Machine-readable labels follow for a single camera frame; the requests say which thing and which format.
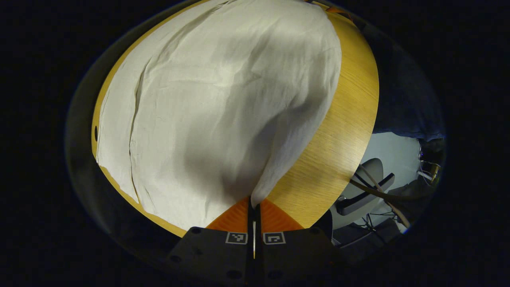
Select grey office chair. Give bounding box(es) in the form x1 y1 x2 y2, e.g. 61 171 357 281
331 158 396 230

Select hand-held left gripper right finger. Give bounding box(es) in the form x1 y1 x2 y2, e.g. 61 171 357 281
255 198 347 285

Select beige cable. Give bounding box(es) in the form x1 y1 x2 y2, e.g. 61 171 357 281
350 163 411 228

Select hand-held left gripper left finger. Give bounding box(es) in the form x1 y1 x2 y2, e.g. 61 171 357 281
165 196 255 285

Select white jeans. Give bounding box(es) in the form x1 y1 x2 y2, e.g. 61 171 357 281
97 0 342 232

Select person's dark blue clothing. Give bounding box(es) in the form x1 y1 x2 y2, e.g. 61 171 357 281
357 20 445 141

